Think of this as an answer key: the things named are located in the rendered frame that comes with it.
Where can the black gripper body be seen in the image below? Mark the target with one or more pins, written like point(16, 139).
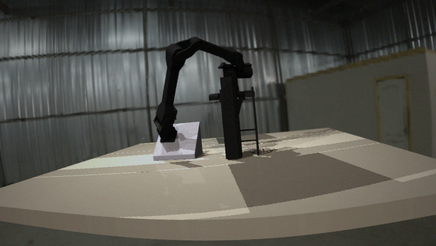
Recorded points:
point(216, 96)

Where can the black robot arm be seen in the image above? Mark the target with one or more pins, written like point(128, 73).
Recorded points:
point(176, 55)

